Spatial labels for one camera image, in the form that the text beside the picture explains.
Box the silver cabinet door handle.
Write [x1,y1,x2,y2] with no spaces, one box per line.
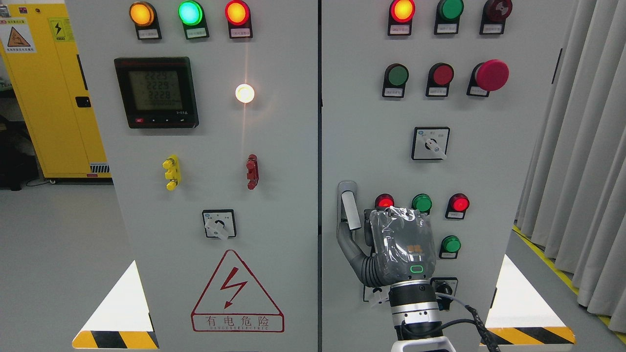
[337,180,362,230]

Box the grey left cabinet door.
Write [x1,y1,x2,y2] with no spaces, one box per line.
[66,0,319,352]

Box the grey cabinet door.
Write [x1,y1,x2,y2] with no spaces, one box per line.
[66,0,319,352]
[321,0,577,352]

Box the grey right cabinet door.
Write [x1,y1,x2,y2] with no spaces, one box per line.
[321,0,577,352]

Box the red indicator lamp left door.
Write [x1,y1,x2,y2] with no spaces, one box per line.
[225,0,253,39]

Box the red lamp top right door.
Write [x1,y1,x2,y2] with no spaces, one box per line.
[387,0,416,36]

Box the green indicator lamp left door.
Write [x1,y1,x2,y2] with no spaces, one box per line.
[178,0,210,40]

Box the green lamp top right door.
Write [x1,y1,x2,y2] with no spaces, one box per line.
[434,0,465,35]

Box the amber indicator lamp left door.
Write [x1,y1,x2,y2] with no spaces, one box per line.
[129,1,162,40]

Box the red terminal connector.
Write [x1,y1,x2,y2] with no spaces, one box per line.
[246,154,259,190]

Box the lit red lamp left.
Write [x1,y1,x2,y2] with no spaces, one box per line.
[374,194,394,209]

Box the lit red lamp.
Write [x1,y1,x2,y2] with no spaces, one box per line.
[374,194,394,209]
[445,193,470,220]

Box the white lit indicator lamp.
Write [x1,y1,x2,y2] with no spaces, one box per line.
[235,83,256,104]

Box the green lamp middle row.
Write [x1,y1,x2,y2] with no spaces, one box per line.
[411,193,432,214]

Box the green push button upper row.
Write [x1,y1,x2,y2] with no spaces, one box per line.
[381,63,409,98]

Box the yellow terminal connector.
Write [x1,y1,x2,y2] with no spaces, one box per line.
[162,154,181,191]

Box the lit red lamp right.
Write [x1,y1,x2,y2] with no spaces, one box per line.
[445,193,470,220]

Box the red electric hazard warning sticker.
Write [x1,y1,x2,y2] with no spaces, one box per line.
[191,249,285,332]

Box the green push button lower right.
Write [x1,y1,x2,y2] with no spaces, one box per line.
[439,235,462,259]

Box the red push button upper row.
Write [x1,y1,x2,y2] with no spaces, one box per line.
[425,63,454,97]

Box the black digital power meter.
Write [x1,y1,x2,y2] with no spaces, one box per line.
[114,57,199,129]

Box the red mushroom emergency stop button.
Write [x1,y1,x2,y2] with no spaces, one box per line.
[467,59,509,97]

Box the dark red buzzer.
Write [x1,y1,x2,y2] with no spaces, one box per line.
[479,0,513,35]

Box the grey curtain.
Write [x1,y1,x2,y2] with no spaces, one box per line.
[516,0,626,332]

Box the yellow safety cabinet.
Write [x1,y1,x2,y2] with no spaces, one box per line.
[1,3,111,179]

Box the left door rotary selector switch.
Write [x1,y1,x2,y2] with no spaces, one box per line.
[201,209,237,240]

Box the right door upper rotary switch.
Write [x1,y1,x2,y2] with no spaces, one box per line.
[411,127,451,160]

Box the white lower rotary selector switch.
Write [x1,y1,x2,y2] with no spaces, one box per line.
[362,286,390,308]

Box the black key selector switch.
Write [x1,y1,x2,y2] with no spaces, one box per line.
[430,278,458,310]

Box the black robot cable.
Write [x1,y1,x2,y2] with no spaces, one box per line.
[401,292,501,352]

